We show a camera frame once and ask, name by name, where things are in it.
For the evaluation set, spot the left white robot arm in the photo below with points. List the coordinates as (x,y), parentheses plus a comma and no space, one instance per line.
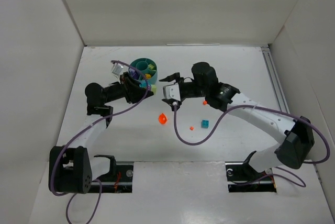
(73,167)

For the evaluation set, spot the light green sloped lego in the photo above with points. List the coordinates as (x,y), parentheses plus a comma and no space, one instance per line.
(153,88)

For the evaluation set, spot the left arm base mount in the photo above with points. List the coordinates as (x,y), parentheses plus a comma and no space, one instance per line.
(103,173)

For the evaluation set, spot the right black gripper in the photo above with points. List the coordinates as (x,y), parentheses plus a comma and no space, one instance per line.
(185,88)

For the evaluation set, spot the aluminium rail right edge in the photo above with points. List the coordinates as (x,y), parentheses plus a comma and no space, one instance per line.
(274,78)

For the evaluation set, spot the teal lego brick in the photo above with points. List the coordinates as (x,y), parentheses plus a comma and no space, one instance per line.
(205,124)

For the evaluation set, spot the teal round divided container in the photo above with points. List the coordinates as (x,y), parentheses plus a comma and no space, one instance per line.
(142,65)

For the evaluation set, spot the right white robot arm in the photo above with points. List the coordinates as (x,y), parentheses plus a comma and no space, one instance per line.
(294,136)

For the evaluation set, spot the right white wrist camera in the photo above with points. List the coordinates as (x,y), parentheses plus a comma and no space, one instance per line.
(172,92)

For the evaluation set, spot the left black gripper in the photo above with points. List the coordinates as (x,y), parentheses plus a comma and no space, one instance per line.
(128,88)

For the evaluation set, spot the dark purple long lego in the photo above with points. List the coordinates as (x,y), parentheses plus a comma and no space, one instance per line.
(134,74)

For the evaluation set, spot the orange round lego piece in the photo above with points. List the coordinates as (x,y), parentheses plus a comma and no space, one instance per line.
(163,119)

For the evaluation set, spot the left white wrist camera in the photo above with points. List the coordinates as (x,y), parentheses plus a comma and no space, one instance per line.
(117,69)

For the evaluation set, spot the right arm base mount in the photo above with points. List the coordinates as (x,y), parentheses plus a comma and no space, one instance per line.
(242,178)

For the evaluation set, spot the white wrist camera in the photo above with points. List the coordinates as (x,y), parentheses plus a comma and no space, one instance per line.
(117,69)
(172,92)

